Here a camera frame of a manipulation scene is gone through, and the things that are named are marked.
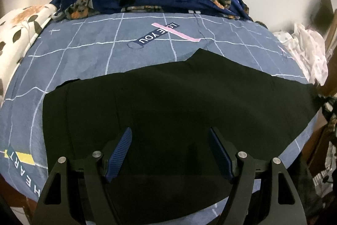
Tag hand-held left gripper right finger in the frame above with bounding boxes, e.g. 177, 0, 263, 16
208, 127, 307, 225

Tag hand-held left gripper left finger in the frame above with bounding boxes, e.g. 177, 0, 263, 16
34, 127, 132, 225

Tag black pants with orange lining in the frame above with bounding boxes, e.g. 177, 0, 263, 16
42, 48, 320, 216

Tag brown wooden furniture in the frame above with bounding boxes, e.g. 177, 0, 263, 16
308, 30, 337, 189

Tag blue-grey grid bed sheet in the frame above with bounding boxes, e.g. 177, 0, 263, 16
0, 12, 320, 225

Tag white patterned cloth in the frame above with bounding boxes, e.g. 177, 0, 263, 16
272, 23, 329, 84

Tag white floral pillow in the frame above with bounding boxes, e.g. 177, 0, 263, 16
0, 4, 58, 107

